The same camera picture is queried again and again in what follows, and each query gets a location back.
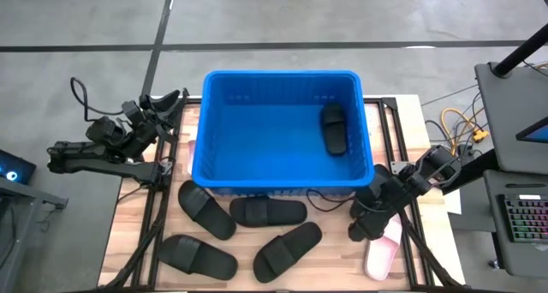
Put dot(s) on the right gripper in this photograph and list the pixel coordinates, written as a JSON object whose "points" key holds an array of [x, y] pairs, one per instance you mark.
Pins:
{"points": [[385, 203]]}

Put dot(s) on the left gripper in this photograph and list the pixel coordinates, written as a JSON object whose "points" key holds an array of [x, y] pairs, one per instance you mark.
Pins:
{"points": [[145, 128]]}

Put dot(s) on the pink slide sandal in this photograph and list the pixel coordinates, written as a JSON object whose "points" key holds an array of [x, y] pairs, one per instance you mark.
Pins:
{"points": [[191, 156], [381, 258]]}

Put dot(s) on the black slide sandal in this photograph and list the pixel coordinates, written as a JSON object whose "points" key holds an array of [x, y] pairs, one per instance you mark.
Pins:
{"points": [[197, 257], [334, 130], [205, 209], [269, 211], [287, 252]]}

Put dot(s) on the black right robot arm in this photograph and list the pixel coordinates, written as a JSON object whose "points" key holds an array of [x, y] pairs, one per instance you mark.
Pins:
{"points": [[441, 164]]}

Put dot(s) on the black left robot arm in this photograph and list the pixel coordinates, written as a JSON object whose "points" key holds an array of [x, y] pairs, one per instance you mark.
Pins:
{"points": [[107, 169]]}

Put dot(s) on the blue plastic bin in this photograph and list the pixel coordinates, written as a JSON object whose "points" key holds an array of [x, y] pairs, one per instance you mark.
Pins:
{"points": [[265, 147]]}

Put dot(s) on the white paper sheet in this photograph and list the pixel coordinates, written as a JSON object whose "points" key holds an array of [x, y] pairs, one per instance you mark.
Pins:
{"points": [[453, 203]]}

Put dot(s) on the black angled bar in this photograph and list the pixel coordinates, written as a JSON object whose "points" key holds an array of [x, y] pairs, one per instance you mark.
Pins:
{"points": [[475, 173]]}

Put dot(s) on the black computer tower blue lights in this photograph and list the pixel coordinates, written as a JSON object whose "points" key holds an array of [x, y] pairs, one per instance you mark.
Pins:
{"points": [[17, 166]]}

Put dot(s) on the backlit black keyboard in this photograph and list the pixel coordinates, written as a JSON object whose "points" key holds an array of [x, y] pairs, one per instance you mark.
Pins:
{"points": [[526, 218]]}

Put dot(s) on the grey keyboard desk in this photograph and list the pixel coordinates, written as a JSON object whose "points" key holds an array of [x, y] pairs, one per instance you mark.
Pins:
{"points": [[526, 258]]}

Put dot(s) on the grey desk with pole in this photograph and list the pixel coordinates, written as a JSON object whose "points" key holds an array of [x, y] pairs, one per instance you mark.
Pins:
{"points": [[505, 113]]}

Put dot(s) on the black tablet screen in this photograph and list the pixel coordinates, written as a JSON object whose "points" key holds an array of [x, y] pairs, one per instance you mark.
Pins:
{"points": [[537, 132]]}

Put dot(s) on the grey side desk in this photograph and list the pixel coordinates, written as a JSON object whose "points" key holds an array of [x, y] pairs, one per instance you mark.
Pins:
{"points": [[13, 241]]}

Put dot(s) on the black aluminium table frame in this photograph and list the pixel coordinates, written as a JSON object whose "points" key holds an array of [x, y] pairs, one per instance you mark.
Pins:
{"points": [[155, 224]]}

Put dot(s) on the black camera pole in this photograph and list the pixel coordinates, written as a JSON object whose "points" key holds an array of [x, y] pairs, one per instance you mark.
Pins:
{"points": [[522, 49]]}

